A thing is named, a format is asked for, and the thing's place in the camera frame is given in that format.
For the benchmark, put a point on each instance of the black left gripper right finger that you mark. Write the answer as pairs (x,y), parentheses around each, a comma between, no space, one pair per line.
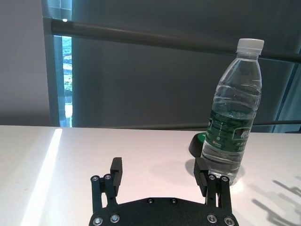
(211,190)

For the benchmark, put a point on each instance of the window glass strip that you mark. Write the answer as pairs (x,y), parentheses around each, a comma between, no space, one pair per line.
(65,82)

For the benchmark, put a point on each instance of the clear water bottle green label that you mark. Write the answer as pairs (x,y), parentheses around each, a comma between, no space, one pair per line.
(231,117)

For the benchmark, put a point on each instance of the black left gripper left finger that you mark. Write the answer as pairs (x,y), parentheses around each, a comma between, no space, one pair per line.
(110,188)

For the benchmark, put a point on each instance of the thick grey metal handrail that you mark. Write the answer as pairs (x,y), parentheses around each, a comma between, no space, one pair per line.
(141,35)

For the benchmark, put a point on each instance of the green button black base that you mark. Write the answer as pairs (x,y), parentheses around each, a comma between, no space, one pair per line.
(196,146)

